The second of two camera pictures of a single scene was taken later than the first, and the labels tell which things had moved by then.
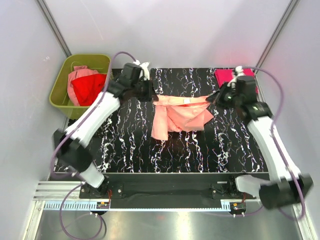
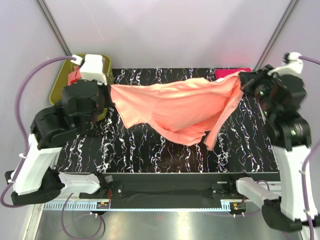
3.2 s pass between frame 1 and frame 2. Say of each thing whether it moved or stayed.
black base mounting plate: stayed
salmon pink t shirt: moved
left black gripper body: moved
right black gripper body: moved
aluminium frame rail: stayed
